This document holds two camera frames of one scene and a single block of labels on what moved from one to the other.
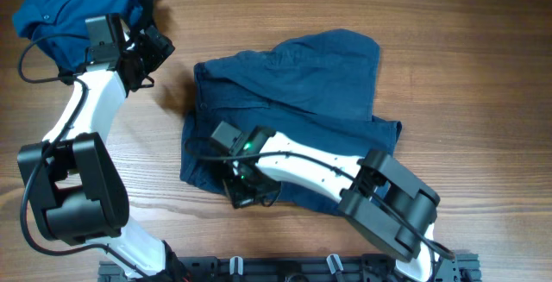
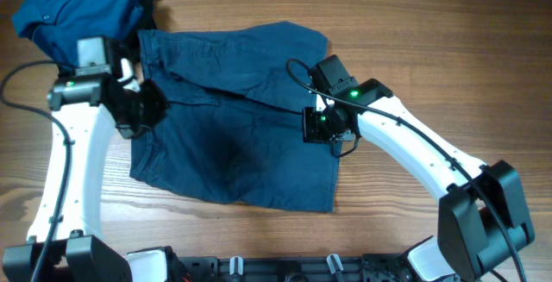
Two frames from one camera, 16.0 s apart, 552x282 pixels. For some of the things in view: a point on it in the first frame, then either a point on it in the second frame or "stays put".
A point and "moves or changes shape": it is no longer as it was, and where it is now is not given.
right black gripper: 238,197 to 310,131
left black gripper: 155,58 to 158,105
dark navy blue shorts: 317,90 moves or changes shape
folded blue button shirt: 59,3 stays put
